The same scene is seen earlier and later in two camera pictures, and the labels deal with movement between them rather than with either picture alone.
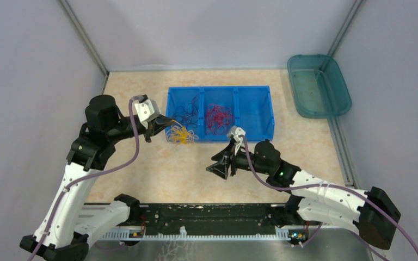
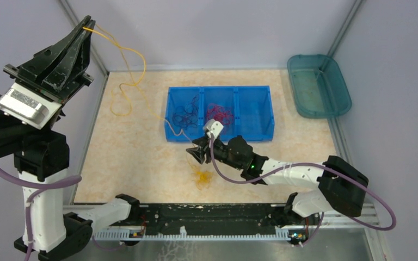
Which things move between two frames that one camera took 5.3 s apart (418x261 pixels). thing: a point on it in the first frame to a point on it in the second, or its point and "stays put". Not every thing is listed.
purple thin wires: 188,116 stays put
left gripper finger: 161,119 to 41,62
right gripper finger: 226,153 to 203,143
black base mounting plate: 209,219 stays put
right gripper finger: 220,168 to 198,153
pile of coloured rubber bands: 178,134 to 203,177
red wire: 218,118 stays put
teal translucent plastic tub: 318,87 stays put
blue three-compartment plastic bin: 210,112 stays put
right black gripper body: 244,160 to 220,151
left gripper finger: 159,126 to 75,64
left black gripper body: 150,128 to 46,89
